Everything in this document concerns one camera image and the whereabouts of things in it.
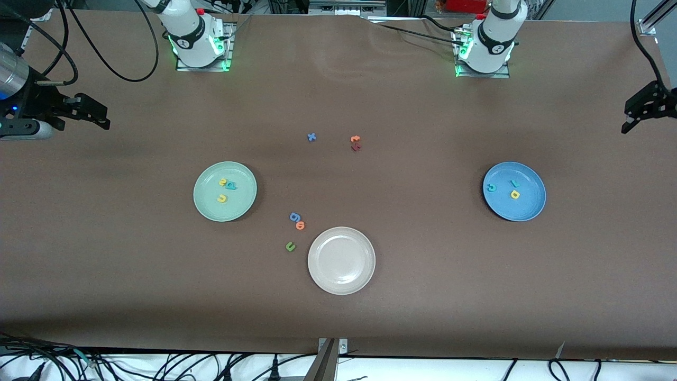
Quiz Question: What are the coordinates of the aluminium profile post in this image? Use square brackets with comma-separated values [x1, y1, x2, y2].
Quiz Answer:
[304, 339, 339, 381]

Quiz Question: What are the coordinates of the grey metal box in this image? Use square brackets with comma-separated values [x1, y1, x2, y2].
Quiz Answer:
[308, 0, 388, 16]

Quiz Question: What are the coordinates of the black cable on table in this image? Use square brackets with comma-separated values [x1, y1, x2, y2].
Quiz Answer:
[370, 22, 460, 44]

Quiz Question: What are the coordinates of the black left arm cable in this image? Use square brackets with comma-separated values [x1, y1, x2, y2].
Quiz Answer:
[630, 0, 668, 88]

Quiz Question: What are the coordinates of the teal cable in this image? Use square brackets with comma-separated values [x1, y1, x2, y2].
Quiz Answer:
[73, 347, 101, 367]

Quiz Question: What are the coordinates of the beige plate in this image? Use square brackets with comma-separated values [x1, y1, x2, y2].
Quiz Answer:
[307, 226, 376, 295]

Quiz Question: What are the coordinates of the green plate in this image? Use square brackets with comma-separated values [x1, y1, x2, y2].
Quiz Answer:
[193, 161, 258, 222]

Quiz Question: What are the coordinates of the metal corner bracket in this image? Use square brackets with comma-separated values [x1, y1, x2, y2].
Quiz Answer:
[317, 338, 349, 355]

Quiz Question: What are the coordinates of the blue plate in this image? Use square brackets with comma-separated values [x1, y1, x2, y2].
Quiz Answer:
[482, 161, 546, 222]

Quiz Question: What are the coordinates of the red object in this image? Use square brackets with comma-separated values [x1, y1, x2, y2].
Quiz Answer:
[446, 0, 490, 14]

